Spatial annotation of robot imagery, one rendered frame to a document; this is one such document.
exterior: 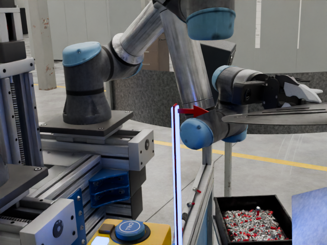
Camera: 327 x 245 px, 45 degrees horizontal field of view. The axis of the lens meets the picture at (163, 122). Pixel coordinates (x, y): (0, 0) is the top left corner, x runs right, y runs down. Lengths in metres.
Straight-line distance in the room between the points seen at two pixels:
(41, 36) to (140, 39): 6.19
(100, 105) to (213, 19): 0.67
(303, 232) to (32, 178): 0.54
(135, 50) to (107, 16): 9.19
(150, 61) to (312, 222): 6.91
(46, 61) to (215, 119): 6.57
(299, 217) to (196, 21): 0.41
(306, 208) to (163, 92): 2.07
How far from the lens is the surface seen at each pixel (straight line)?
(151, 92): 2.81
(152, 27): 1.15
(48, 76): 7.44
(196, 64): 0.92
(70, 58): 1.19
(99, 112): 1.21
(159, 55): 7.52
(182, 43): 0.91
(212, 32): 0.62
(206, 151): 1.32
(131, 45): 1.21
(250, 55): 7.10
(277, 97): 0.85
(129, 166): 1.18
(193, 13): 0.63
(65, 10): 11.31
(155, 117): 2.84
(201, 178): 1.25
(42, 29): 7.36
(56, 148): 1.28
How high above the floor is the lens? 1.37
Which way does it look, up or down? 16 degrees down
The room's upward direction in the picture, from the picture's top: 2 degrees counter-clockwise
